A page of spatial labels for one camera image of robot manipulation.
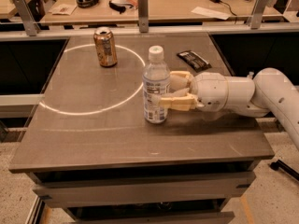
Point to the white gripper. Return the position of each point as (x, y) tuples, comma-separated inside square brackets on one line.
[(210, 90)]

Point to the clear plastic water bottle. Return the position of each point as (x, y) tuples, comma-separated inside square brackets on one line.
[(156, 82)]

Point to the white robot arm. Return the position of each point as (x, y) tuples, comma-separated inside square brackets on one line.
[(255, 95)]

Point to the small clear bottle left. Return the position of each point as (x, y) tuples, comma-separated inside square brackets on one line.
[(250, 75)]

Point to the black snack packet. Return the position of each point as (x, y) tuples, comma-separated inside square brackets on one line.
[(192, 59)]

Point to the white paper sheet right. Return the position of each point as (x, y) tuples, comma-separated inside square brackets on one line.
[(211, 13)]

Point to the copper soda can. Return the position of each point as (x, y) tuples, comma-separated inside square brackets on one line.
[(105, 47)]

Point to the grey drawer cabinet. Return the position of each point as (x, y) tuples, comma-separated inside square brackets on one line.
[(187, 193)]

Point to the black chair leg caster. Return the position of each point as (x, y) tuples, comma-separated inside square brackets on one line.
[(275, 165)]

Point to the paper note left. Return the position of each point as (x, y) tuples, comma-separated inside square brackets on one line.
[(63, 9)]

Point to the wooden background desk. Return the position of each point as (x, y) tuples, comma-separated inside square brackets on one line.
[(160, 11)]

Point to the middle metal bracket post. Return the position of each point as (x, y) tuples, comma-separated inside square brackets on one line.
[(143, 16)]

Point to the metal bracket post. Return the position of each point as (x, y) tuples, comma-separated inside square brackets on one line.
[(29, 23), (143, 16), (255, 19)]

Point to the right metal bracket post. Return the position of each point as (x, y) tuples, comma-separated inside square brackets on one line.
[(255, 19)]

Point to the left metal bracket post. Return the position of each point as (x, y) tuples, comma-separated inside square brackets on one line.
[(29, 23)]

